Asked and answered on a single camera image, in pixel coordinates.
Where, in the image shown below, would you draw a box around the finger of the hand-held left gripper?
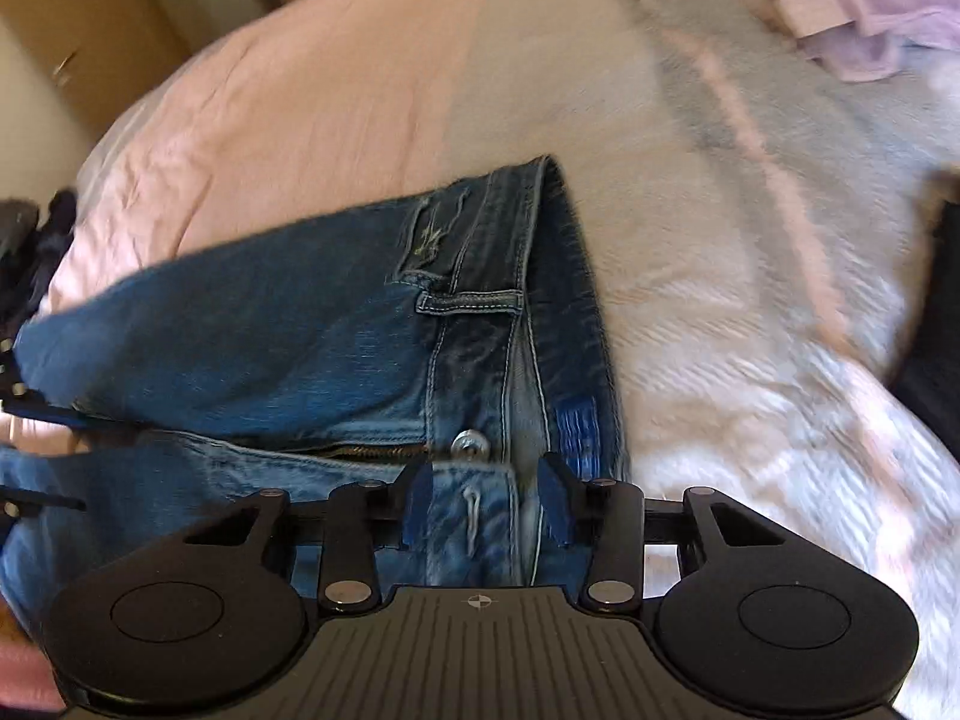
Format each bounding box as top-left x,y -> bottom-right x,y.
0,336 -> 88,430
0,486 -> 86,520

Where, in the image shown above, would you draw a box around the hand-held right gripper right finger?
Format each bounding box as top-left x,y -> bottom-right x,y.
537,452 -> 797,614

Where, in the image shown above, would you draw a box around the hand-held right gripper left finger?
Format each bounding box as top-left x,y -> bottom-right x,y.
163,456 -> 437,611

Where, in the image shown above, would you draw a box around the blue denim jeans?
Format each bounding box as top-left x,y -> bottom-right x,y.
0,156 -> 632,620

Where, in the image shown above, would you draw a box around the black pants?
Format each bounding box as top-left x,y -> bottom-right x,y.
891,169 -> 960,460

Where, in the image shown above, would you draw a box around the dark cloth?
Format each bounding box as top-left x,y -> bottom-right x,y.
0,191 -> 80,331

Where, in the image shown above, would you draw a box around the white and pink blanket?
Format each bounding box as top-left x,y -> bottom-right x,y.
46,0 -> 960,695

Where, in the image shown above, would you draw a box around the wooden wardrobe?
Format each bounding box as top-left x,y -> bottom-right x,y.
0,0 -> 361,140

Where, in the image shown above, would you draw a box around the lavender cloth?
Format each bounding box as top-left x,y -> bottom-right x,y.
778,0 -> 960,85

